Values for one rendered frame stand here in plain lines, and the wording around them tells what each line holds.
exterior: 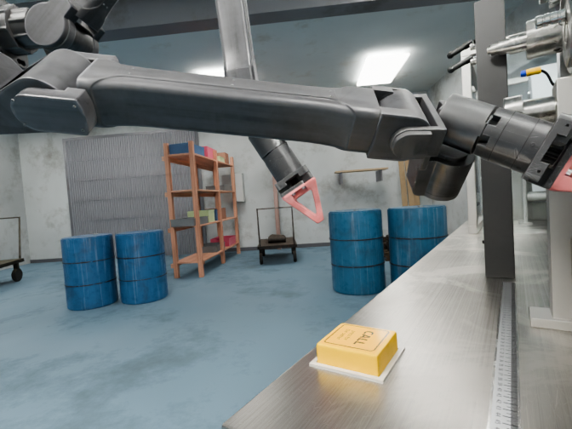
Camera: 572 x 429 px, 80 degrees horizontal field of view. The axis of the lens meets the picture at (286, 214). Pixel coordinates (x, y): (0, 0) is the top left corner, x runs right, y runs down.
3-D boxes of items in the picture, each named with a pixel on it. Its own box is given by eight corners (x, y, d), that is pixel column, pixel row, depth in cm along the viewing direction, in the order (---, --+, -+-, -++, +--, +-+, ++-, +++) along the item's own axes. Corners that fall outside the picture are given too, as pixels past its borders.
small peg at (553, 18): (534, 31, 41) (534, 20, 41) (564, 23, 39) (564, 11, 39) (535, 26, 40) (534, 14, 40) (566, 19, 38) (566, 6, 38)
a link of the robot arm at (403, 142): (396, 133, 35) (380, 94, 42) (375, 211, 44) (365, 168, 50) (511, 132, 35) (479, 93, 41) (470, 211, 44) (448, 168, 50)
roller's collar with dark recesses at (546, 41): (526, 64, 64) (524, 29, 63) (568, 54, 60) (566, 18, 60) (527, 54, 58) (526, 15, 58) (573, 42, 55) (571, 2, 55)
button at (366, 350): (342, 340, 44) (341, 321, 43) (398, 351, 40) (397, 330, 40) (317, 364, 38) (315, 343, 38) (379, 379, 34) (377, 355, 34)
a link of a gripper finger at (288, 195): (334, 209, 66) (308, 169, 66) (337, 211, 59) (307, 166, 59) (305, 229, 67) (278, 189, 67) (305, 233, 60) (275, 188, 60)
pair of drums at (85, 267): (94, 294, 450) (88, 232, 446) (175, 290, 441) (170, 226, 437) (54, 311, 382) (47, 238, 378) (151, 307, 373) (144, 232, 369)
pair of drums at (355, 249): (331, 283, 427) (326, 209, 422) (434, 277, 415) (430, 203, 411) (334, 301, 350) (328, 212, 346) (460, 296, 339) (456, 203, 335)
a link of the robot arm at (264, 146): (248, 137, 67) (242, 131, 62) (277, 117, 67) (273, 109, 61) (267, 166, 67) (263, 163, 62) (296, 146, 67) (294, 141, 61)
